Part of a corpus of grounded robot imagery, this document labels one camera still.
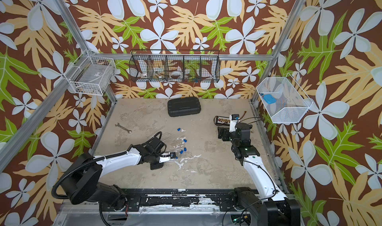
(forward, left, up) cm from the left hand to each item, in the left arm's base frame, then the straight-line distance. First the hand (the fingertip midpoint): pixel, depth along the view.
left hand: (163, 157), depth 89 cm
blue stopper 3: (+6, -13, 0) cm, 15 cm away
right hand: (+12, -36, +17) cm, 42 cm away
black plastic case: (+37, -12, +6) cm, 39 cm away
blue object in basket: (+26, -63, +25) cm, 73 cm away
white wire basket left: (+35, +41, +35) cm, 65 cm away
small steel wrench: (+19, +26, 0) cm, 32 cm away
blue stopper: (+21, -8, 0) cm, 23 cm away
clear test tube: (+5, -8, -1) cm, 9 cm away
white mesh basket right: (+24, -71, +26) cm, 79 cm away
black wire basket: (+52, -6, +31) cm, 60 cm away
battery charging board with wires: (+27, -39, +2) cm, 48 cm away
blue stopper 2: (+12, -13, 0) cm, 18 cm away
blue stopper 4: (+4, -11, 0) cm, 12 cm away
